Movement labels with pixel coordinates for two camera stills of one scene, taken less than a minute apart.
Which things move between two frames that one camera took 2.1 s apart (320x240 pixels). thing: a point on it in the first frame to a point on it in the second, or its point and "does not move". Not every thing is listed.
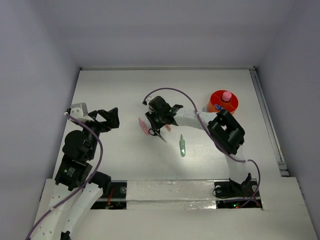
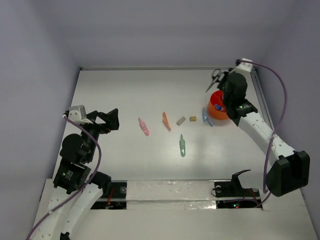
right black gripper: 154,124 to 220,85
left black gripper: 112,120 does not move
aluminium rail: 278,151 does not move
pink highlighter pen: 143,125 does not move
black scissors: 156,133 to 217,76
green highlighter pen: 182,146 does not move
